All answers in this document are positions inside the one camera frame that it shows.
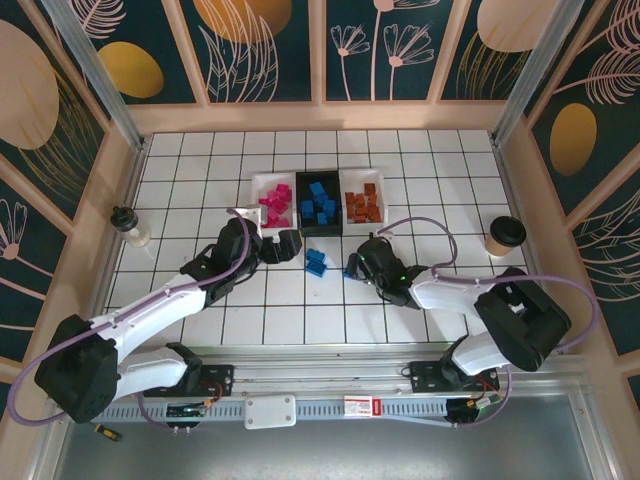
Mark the black plastic tray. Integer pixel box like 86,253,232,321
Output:
294,170,344,237

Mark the white plastic tray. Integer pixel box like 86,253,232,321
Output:
250,172,301,237
338,168,390,226

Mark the glass bottle with black cap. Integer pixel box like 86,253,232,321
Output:
110,204,152,250

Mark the paper coffee cup black lid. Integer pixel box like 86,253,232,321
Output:
485,215,527,259

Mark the red and white label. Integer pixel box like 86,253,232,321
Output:
343,394,382,417

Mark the white plastic box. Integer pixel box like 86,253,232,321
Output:
243,393,297,430

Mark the small controller board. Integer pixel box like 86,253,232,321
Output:
164,399,211,424

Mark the grey metal base sheet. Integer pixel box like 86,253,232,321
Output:
27,419,619,480

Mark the teal panel with white leaves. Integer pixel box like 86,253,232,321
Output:
177,0,316,106

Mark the teal panel with pink flower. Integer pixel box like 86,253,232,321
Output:
0,159,71,361

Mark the teal panel with yellow oval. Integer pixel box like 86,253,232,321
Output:
82,0,201,106

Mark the teal panel with pink flowers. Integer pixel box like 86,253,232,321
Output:
322,0,446,104

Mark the teal panel with pink leaves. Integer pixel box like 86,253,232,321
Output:
569,184,640,359

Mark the teal panel with beige oval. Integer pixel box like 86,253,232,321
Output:
439,0,551,104

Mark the teal panel with yellow lines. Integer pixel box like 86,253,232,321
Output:
0,0,112,234

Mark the teal panel with pink fern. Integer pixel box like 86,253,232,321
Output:
524,0,640,216

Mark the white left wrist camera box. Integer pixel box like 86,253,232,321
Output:
234,204,266,227

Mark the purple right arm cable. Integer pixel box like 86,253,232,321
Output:
377,217,600,431

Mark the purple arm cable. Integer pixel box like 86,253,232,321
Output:
377,217,600,431
8,207,251,432

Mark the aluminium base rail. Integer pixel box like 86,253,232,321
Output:
49,342,589,401

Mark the grey slotted cable duct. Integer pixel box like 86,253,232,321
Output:
94,399,506,427

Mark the aluminium corner post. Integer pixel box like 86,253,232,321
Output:
39,0,147,152
490,0,574,147

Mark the yellow black handled screwdriver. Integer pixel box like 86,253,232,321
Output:
88,421,122,443

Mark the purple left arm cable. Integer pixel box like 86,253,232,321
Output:
8,207,251,432

